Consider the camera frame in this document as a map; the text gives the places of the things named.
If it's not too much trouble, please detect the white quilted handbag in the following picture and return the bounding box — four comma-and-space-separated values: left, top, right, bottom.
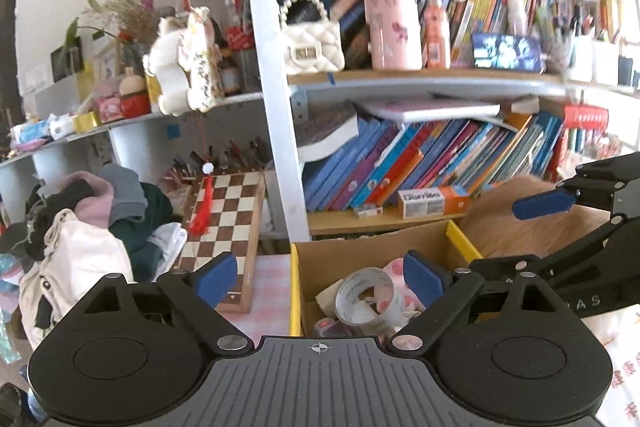
279, 0, 345, 76

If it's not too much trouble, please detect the white lucky cat figurine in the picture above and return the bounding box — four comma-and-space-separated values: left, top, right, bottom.
143, 6, 224, 116

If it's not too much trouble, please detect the wooden chess board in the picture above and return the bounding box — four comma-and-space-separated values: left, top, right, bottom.
174, 171, 265, 314

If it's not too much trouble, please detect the white metal shelf frame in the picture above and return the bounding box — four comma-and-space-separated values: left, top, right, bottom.
250, 0, 564, 243

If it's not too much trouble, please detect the pink cup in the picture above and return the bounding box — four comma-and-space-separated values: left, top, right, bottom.
364, 0, 423, 70

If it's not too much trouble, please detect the clear packing tape roll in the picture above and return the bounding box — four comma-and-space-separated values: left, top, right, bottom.
334, 268, 406, 336

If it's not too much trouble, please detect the pink bottle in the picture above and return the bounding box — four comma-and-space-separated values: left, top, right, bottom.
425, 4, 451, 69

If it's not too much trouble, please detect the red dictionary book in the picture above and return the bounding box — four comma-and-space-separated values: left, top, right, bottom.
564, 104, 608, 132

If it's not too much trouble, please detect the yellow cardboard box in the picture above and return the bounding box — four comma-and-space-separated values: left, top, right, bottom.
288, 220, 482, 337

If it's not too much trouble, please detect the phone playing video on shelf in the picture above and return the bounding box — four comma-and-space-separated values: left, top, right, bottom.
471, 32, 544, 74

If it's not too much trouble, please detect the orange and white cat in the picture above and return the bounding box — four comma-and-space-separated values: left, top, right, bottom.
458, 176, 608, 259

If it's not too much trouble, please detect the row of blue books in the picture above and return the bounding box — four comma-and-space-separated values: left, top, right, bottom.
295, 103, 564, 212

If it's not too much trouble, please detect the pile of clothes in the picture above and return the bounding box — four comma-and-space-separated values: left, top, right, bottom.
1, 164, 186, 348

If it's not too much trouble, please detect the orange white medicine box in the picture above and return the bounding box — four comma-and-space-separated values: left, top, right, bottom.
397, 185, 470, 219

